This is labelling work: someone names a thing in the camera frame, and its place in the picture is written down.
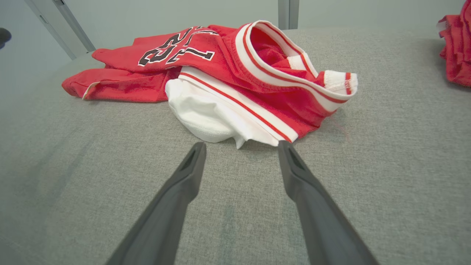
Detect black round object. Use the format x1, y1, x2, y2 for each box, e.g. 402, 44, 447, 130
0, 28, 12, 49

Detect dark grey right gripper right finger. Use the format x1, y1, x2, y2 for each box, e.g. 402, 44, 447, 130
278, 141, 379, 265

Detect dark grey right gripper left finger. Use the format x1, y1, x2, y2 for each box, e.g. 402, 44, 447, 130
106, 142, 208, 265

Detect red jersey with white sleeves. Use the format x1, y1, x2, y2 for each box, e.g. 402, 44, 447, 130
61, 20, 358, 149

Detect grey metal wall post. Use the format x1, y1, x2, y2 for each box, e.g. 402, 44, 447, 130
278, 0, 300, 30

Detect grey metal post with latches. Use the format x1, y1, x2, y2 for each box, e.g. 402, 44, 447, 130
24, 0, 96, 60

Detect red shorts with white hem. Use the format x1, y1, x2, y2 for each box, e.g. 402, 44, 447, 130
437, 0, 471, 88

